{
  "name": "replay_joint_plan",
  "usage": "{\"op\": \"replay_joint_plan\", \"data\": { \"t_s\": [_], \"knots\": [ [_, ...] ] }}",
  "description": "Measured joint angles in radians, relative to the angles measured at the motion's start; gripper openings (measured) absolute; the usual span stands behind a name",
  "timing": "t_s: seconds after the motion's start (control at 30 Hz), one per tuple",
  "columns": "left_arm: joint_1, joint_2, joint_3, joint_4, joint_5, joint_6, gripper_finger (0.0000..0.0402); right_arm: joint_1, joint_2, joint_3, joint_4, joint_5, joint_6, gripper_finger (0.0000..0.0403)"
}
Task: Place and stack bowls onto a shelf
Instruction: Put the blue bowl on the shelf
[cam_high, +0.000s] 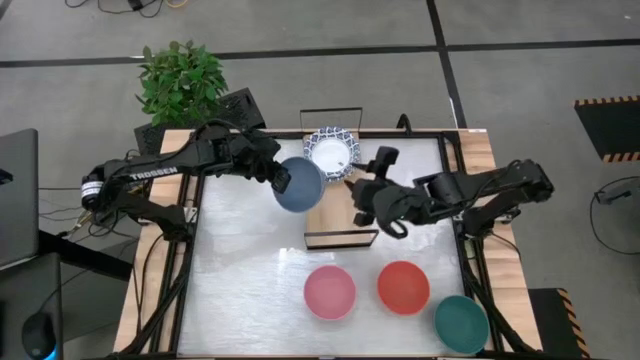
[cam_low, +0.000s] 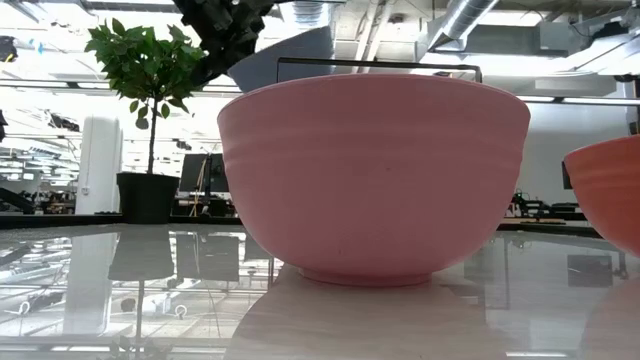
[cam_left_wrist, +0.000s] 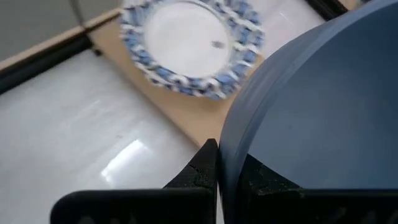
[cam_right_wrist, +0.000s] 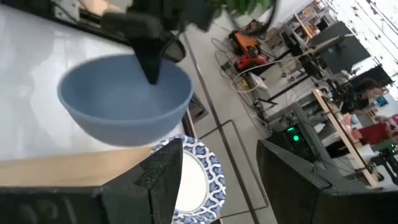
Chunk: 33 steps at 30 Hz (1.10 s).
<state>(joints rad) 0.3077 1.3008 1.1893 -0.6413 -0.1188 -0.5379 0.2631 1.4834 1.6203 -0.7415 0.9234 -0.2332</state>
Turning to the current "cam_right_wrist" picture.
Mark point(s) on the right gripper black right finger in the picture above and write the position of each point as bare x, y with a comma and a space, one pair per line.
304, 199

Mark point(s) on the black computer with green light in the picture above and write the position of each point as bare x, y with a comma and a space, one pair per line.
295, 140

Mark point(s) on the black metal frame shelf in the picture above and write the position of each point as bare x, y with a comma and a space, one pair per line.
62, 169

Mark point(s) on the large black monitor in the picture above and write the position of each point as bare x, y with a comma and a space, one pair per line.
345, 53

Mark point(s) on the person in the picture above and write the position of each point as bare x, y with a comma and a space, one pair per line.
354, 102

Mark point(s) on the blue bowl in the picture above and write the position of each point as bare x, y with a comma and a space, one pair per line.
124, 124

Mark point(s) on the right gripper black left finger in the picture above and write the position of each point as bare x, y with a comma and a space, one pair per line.
149, 199

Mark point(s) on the orange shop vacuum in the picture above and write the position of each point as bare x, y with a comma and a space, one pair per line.
248, 46

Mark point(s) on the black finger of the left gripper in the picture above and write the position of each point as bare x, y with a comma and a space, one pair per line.
150, 59
175, 51

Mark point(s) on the wooden workbench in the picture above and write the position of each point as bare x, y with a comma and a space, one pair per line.
342, 133

